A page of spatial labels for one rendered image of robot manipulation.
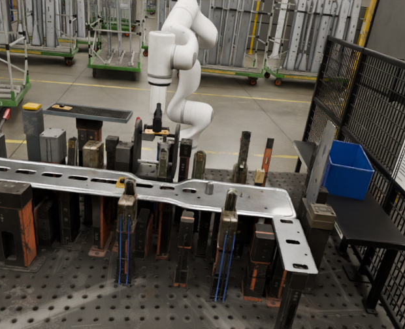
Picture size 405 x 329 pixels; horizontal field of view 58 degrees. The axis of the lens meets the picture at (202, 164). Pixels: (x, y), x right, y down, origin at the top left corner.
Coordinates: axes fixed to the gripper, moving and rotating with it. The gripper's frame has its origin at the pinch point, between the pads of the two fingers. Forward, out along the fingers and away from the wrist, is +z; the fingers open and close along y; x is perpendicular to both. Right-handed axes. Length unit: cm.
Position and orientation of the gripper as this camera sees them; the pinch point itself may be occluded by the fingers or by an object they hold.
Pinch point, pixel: (157, 125)
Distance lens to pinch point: 133.3
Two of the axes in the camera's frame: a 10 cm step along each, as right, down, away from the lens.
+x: 9.9, 0.4, 1.6
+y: 1.3, 4.5, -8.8
